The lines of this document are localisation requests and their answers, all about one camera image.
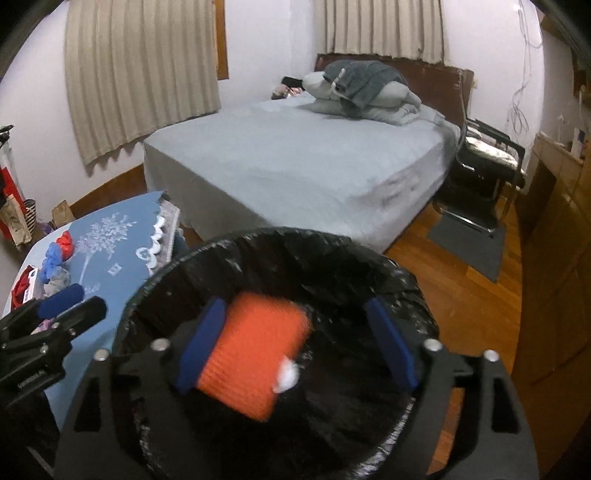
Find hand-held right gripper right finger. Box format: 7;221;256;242
365;298;540;480

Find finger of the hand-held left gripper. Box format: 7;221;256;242
0;296;108;370
0;284;85;334

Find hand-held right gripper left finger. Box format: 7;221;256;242
54;298;227;480

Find black lined trash bin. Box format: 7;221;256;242
113;227;440;480

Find blue plastic bag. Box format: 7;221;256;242
39;242;68;283

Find red pouch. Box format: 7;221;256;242
10;272;34;309

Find blue tree print tablecloth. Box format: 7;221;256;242
0;189;185;435

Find brown paper bag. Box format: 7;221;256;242
51;200;72;230

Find cream printed tote bag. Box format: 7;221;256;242
0;198;25;250

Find striped tote bag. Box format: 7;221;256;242
21;198;38;241

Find small white scrap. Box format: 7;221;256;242
276;357;298;393

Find grey floor mat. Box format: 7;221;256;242
427;212;507;284

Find red hanging garment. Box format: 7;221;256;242
0;166;21;238

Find wooden cabinet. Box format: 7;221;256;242
510;131;591;467

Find bed with grey sheet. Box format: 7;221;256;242
143;95;465;254

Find floral chair cushion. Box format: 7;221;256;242
464;135;519;169

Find grey folded quilt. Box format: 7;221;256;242
307;82;448;125

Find beige striped curtain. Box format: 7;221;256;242
65;0;222;167
314;0;451;65

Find pile of grey bedding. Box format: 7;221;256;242
315;53;475;134

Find dark grey blanket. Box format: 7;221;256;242
323;60;409;109

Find light grey pillow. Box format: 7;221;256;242
302;70;347;100

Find black metal frame chair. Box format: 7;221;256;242
434;117;527;236

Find hanging wall cables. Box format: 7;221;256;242
505;0;542;134

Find brown wooden window frame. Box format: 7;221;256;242
216;0;230;80

